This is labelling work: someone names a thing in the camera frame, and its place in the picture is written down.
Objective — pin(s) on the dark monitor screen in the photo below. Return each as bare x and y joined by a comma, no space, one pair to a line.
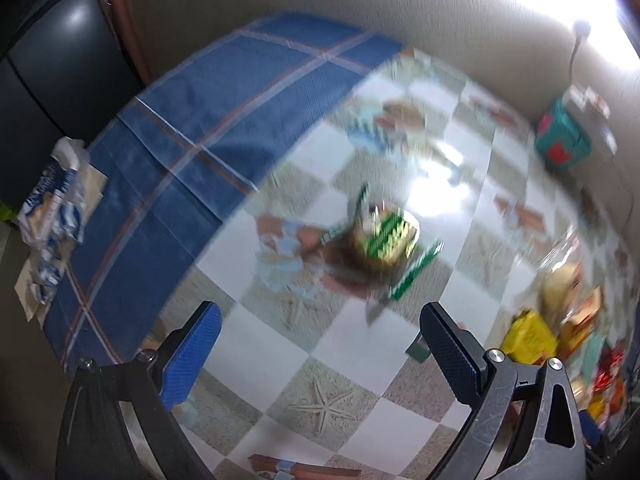
60,60

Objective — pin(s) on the green-wrapped cookie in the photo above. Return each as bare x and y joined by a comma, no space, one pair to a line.
387,240

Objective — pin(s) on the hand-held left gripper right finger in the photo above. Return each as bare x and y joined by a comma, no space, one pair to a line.
450,355

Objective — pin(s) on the crumpled blue and white packaging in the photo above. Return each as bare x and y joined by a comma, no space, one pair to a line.
55,210

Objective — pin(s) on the white power strip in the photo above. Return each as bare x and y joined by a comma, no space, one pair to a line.
595,107

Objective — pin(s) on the red snack packet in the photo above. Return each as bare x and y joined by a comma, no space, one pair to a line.
607,370

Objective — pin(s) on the brown wooden frame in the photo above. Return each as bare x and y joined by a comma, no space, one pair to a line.
120,20

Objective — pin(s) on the clear-wrapped round bun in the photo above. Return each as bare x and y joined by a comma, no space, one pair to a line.
562,285

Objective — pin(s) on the teal cube toy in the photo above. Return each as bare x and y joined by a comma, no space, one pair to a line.
560,140

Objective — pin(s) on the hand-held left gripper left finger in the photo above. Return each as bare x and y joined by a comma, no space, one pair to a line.
192,355

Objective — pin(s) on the checkered printed tablecloth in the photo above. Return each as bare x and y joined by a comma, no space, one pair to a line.
210,110

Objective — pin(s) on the orange bread packet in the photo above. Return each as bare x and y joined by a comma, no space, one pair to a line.
580,330

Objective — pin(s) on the yellow snack packet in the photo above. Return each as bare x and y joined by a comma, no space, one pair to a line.
530,337

